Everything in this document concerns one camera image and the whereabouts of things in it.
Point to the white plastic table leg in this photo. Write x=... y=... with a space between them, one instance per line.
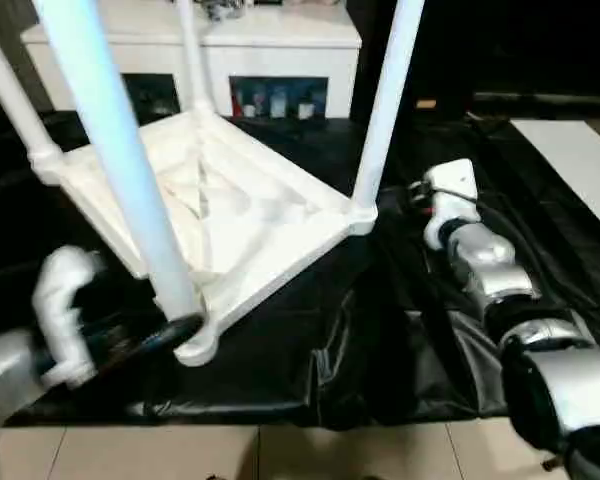
x=15 y=100
x=385 y=100
x=195 y=60
x=115 y=150

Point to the white plastic table top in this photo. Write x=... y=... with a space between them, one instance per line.
x=255 y=165

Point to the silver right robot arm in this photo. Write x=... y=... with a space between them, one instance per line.
x=500 y=280

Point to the black mat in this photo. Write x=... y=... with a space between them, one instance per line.
x=430 y=350

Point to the white side table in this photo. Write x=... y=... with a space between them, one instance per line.
x=570 y=155

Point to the black box with yellow label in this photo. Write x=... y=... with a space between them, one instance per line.
x=505 y=45

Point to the white cabinet with glass doors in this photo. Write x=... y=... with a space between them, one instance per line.
x=280 y=55

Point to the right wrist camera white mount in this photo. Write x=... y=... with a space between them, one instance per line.
x=452 y=180

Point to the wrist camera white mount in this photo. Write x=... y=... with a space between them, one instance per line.
x=452 y=180
x=55 y=300

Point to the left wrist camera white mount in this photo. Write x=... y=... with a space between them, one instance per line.
x=55 y=300

